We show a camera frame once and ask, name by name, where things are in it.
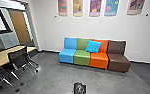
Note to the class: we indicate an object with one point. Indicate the black trash bag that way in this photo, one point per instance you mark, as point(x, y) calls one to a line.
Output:
point(79, 88)

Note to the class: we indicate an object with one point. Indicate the brown wooden door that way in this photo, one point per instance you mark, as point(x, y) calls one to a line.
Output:
point(21, 28)

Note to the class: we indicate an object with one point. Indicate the blue sofa chair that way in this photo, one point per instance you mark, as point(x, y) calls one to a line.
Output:
point(68, 55)

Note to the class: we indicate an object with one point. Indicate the green sofa chair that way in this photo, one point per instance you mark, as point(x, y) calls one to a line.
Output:
point(82, 57)

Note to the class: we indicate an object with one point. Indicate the cyan pillow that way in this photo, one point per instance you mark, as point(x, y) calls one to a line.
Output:
point(93, 46)

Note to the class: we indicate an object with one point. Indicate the orange sofa chair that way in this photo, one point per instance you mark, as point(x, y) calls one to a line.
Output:
point(99, 60)

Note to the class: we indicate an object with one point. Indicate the brown sofa chair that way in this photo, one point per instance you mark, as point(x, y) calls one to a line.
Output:
point(117, 60)

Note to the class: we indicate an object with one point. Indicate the long wooden table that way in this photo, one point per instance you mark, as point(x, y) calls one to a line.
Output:
point(4, 56)

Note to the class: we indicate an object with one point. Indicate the white wall outlet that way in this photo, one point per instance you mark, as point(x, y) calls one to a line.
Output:
point(56, 45)
point(134, 52)

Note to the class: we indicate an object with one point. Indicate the white wall switch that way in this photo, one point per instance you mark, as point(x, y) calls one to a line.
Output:
point(47, 32)

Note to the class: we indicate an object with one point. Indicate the yellow wall poster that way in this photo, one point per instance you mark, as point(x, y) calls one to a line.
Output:
point(78, 6)

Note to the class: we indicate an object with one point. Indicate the orange wall poster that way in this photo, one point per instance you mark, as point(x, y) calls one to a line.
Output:
point(62, 6)

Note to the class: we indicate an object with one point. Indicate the light blue wall poster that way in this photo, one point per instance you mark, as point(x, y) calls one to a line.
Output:
point(112, 6)

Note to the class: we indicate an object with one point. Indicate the pink wall poster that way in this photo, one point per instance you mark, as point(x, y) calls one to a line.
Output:
point(136, 6)

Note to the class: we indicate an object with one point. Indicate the dark glass wall window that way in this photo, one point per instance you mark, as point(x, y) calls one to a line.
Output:
point(1, 40)

